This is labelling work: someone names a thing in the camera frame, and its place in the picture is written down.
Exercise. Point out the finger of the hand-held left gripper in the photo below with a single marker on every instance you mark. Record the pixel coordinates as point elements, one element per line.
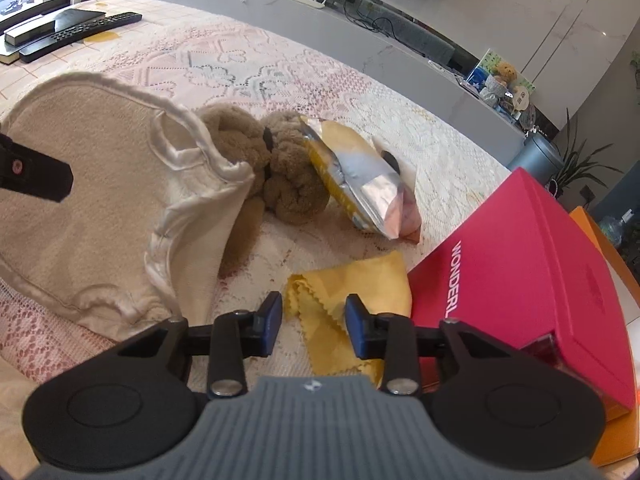
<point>35,175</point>

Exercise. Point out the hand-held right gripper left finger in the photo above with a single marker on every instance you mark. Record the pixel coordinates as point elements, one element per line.
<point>272,322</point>

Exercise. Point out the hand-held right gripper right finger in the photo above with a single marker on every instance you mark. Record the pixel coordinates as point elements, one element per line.
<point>354,327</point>

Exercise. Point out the yellow cleaning cloth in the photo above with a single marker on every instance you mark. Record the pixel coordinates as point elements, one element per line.
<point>350,280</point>

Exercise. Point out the beige round cloth pad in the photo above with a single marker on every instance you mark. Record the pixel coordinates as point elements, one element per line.
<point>100,185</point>

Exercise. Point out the orange cardboard box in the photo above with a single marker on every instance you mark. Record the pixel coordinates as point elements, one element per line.
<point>620,280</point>

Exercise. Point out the small silver box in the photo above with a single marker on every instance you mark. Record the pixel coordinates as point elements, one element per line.
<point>10,55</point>

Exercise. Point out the brown plush toy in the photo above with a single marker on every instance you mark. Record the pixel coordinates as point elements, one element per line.
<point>295,180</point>

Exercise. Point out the black remote control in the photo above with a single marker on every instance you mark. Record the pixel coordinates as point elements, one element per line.
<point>80,35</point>

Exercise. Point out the yellow silver foil bag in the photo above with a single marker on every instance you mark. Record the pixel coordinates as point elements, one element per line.
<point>360,175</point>

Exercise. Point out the flat black box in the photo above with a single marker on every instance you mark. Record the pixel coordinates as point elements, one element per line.
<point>65,19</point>

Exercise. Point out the clear box with red lid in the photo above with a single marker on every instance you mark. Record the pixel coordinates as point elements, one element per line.
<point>525,270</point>

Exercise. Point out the pink lace bedspread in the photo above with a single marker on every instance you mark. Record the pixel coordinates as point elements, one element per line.
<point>250,60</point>

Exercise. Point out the blue grey trash can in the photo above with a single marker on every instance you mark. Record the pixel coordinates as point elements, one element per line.
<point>532,160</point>

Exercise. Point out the blue water jug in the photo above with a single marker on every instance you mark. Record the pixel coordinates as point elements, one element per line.
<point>612,230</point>

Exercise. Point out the long leaf potted plant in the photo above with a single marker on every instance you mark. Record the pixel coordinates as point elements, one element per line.
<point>580,165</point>

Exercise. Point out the round white hand fan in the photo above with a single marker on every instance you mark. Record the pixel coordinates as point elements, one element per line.
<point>522,100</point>

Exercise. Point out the small teddy bear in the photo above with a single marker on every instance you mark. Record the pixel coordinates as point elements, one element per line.
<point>502,77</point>

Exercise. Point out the green white picture card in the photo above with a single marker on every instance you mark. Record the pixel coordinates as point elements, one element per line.
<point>482,62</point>

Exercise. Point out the grey soundbar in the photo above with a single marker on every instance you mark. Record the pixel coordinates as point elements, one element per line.
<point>415,35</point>

